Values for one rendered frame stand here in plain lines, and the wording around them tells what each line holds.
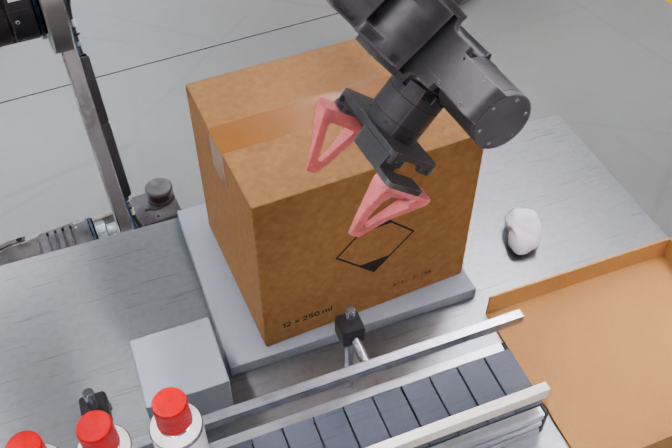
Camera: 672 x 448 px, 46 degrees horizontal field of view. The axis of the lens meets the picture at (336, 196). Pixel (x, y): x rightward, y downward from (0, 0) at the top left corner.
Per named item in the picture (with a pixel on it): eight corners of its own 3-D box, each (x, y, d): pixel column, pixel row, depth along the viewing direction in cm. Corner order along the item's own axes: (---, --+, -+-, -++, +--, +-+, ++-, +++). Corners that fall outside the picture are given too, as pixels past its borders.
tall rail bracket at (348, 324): (354, 425, 99) (357, 353, 87) (333, 378, 104) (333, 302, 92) (378, 417, 100) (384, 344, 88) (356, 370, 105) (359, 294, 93)
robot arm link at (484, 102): (421, -44, 66) (349, 31, 68) (499, 28, 59) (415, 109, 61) (483, 27, 75) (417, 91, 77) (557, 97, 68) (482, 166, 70)
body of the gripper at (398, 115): (382, 167, 71) (433, 103, 68) (332, 101, 77) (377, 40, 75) (426, 181, 76) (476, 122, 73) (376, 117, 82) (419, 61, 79)
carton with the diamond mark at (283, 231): (265, 348, 105) (250, 208, 85) (208, 225, 120) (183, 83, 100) (462, 273, 114) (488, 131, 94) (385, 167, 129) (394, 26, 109)
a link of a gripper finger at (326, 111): (307, 196, 77) (363, 122, 74) (277, 150, 81) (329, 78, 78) (354, 208, 82) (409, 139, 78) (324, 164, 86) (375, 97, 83)
